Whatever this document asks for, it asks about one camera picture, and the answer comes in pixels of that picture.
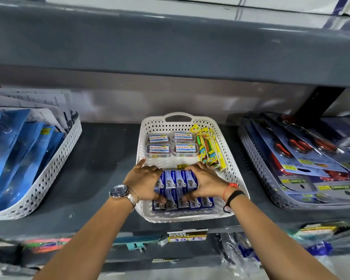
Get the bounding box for person's left forearm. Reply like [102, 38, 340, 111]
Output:
[32, 194, 138, 280]

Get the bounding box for black wrist band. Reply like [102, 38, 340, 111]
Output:
[223, 190, 246, 214]

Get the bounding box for person's right hand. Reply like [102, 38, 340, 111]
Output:
[182, 161, 231, 203]

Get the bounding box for white perforated handled basket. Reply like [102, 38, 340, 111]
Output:
[135, 112, 251, 224]

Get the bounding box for silver wristwatch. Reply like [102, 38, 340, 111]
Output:
[109, 184, 140, 213]

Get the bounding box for pink and orange packet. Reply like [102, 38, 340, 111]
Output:
[21, 237, 72, 255]

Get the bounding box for pile of carded red scissors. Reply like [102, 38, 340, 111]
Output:
[249, 112, 350, 208]

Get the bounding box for teal plastic item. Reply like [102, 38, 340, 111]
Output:
[112, 234, 163, 253]

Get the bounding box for row of blue packets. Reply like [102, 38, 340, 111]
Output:
[0, 109, 66, 215]

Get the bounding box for stack of blue staple boxes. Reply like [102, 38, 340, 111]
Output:
[152, 169, 215, 213]

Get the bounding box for clear plastic bags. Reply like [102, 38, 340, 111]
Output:
[218, 233, 270, 279]

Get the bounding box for yellow shelf price label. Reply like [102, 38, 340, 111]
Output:
[167, 229, 208, 242]

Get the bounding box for person's right forearm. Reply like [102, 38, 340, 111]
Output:
[224, 192, 340, 280]

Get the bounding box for blue wrapped item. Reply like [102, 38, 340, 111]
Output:
[304, 241, 335, 257]

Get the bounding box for yellow and black packet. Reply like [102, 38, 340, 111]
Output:
[293, 221, 350, 240]

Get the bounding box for grey metal shelf rack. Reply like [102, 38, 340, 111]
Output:
[0, 2, 350, 273]

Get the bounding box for orange thread bracelet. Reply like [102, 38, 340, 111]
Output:
[222, 183, 239, 201]

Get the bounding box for clear labelled pin box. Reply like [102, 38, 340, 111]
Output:
[173, 143, 200, 157]
[147, 132, 171, 144]
[171, 131, 197, 143]
[145, 143, 173, 158]

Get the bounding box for black shelf bracket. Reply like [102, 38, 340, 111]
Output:
[297, 87, 346, 120]

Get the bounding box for grey perforated basket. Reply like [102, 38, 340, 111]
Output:
[238, 117, 350, 211]

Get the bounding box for person's left hand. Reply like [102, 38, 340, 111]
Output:
[124, 159, 167, 205]

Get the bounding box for stack of white printed cards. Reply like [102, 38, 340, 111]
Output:
[0, 87, 77, 134]

